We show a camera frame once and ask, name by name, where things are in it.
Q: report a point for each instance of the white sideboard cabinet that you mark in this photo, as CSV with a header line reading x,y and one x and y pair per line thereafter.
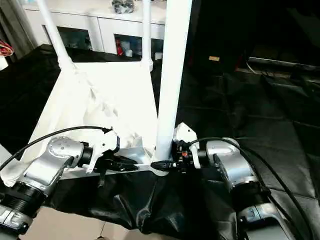
x,y
105,22

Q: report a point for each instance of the grey curtain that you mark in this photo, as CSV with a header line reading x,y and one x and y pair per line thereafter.
x,y
17,25

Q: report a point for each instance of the small tan label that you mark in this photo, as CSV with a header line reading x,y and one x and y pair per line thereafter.
x,y
214,58

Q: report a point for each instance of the red and white bundle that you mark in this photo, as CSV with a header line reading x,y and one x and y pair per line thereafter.
x,y
6,48

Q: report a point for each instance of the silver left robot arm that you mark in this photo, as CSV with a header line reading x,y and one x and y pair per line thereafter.
x,y
52,160

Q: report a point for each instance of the black flat board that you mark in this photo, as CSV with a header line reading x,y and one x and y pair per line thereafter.
x,y
287,62

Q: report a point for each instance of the dark glittery ornament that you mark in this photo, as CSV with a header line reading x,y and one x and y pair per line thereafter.
x,y
122,6

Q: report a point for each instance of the white plastic table top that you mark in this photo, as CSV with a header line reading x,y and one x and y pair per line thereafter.
x,y
100,100

